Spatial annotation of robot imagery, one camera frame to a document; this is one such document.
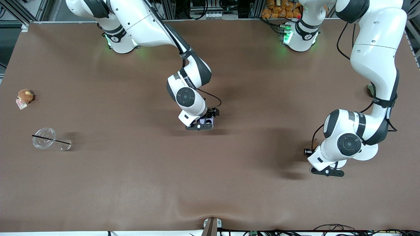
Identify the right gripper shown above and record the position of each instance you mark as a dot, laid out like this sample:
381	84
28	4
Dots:
211	113

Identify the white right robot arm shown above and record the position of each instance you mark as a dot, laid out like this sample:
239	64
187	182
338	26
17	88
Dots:
147	29

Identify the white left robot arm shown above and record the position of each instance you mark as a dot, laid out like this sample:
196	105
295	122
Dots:
377	49

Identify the control box with connectors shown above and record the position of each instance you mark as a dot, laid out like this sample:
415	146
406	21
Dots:
213	14

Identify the orange toy pile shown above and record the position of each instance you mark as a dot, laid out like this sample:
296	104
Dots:
272	9

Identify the white round container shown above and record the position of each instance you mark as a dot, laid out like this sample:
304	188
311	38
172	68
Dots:
341	163

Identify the grey green totoro plush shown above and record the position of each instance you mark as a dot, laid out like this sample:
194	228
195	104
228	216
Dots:
370	88

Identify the black drinking straw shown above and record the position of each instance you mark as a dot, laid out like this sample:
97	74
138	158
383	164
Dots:
49	139

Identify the white round lid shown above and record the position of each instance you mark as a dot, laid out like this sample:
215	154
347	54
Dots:
369	154

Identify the clear plastic cup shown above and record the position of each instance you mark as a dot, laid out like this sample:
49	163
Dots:
42	144

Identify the white printed plush tag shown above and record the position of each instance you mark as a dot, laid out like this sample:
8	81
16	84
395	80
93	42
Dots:
21	105

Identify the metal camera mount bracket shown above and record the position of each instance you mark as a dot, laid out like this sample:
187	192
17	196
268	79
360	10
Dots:
211	227

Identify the aluminium frame post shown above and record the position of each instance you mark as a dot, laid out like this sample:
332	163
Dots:
19	11

